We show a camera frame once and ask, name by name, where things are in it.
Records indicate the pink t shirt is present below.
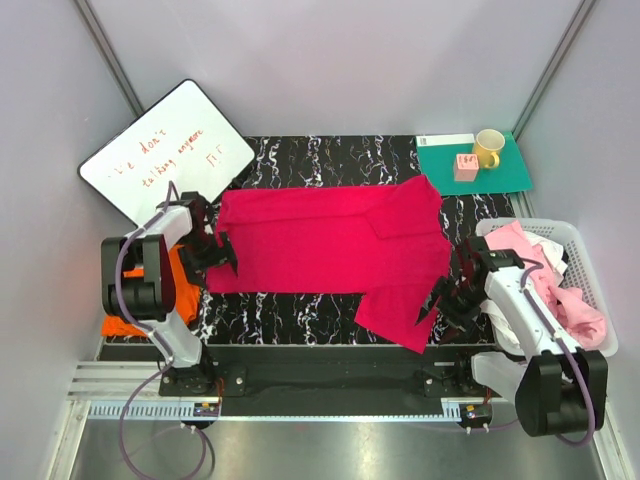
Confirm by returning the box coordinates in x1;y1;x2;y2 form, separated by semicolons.
484;222;609;349

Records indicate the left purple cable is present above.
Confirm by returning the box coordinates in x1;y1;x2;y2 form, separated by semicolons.
113;180;216;476

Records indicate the pink cube block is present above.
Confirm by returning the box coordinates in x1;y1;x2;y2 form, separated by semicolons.
453;153;480;183

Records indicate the aluminium rail frame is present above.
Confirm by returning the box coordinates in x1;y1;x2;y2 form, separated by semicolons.
48;376;638;479

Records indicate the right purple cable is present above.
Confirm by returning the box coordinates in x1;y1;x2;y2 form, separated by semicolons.
464;259;599;446

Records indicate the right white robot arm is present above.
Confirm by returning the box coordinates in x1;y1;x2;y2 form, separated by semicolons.
417;236;608;447

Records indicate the magenta t shirt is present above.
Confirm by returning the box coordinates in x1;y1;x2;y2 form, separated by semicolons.
206;175;452;353

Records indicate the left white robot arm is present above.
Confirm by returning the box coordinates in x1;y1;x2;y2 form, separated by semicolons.
101;192;238;396

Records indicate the orange folded t shirt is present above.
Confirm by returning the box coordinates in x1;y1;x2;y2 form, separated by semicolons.
101;245;200;338

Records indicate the white plastic laundry basket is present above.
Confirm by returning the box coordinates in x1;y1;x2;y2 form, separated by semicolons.
474;215;620;358

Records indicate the white board with red writing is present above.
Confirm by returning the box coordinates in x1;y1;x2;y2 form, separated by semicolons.
78;79;255;226

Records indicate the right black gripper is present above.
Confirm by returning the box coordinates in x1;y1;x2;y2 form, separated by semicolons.
416;276;489;347

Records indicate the purple cable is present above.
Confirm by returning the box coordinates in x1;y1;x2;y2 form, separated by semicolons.
113;180;216;476
464;259;599;446

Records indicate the yellow mug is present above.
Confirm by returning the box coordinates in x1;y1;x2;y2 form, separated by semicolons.
472;129;506;169

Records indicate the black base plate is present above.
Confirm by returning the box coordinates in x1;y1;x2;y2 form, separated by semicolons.
159;344;497;397

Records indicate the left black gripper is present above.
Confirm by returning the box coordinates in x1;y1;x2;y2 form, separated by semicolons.
178;230;236;289

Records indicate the white t shirt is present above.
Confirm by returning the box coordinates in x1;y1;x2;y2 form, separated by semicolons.
481;222;568;353

